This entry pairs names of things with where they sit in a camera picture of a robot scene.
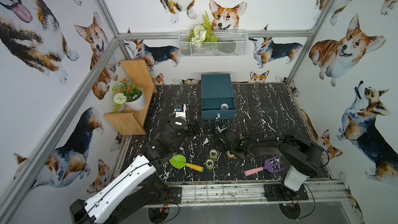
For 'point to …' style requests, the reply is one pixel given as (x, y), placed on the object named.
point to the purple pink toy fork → (268, 167)
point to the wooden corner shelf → (129, 122)
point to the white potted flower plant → (132, 96)
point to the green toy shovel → (180, 162)
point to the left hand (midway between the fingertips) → (190, 114)
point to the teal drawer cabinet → (216, 89)
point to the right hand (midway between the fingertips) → (223, 136)
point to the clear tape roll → (224, 106)
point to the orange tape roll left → (230, 155)
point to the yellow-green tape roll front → (209, 163)
